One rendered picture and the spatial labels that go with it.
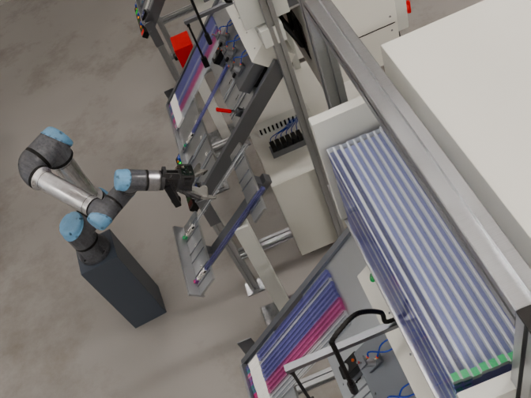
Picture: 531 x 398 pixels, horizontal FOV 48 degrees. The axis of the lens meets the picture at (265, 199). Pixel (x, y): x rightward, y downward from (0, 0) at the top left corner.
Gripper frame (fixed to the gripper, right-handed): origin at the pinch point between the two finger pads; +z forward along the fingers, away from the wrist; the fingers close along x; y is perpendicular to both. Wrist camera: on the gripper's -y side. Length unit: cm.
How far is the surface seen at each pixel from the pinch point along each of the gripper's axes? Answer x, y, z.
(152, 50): 252, -93, 30
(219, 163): 16.5, -3.6, 7.5
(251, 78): 20.6, 34.1, 12.1
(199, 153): 35.1, -14.1, 5.5
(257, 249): -13.9, -21.2, 20.4
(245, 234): -13.9, -12.3, 12.7
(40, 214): 129, -147, -52
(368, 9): 17, 68, 45
